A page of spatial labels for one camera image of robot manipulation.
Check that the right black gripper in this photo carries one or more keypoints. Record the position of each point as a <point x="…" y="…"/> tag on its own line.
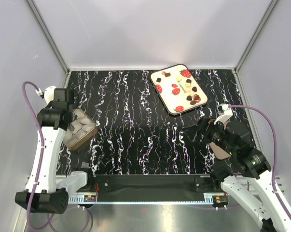
<point x="205" y="125"/>

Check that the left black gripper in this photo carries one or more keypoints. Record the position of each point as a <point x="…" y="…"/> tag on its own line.
<point x="51" y="105"/>

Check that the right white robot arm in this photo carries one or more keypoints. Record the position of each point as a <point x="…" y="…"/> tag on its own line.
<point x="271" y="211"/>

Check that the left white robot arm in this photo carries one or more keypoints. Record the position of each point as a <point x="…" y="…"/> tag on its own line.
<point x="42" y="194"/>

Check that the gold tin box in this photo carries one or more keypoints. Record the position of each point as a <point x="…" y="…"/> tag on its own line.
<point x="82" y="129"/>

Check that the rose gold tin lid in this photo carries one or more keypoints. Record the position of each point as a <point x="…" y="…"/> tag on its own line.
<point x="219" y="153"/>

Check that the strawberry print tray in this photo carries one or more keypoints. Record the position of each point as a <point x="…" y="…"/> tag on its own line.
<point x="172" y="92"/>

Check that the right controller board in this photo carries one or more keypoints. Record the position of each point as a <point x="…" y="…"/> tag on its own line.
<point x="221" y="200"/>

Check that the controller board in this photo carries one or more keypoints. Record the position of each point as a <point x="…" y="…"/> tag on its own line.
<point x="90" y="198"/>
<point x="221" y="200"/>

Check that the left controller board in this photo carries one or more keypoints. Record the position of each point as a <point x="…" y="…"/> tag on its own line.
<point x="90" y="198"/>

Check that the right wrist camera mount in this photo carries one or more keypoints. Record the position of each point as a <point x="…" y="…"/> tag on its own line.
<point x="225" y="113"/>

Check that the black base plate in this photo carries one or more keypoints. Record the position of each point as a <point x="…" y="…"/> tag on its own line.
<point x="154" y="188"/>

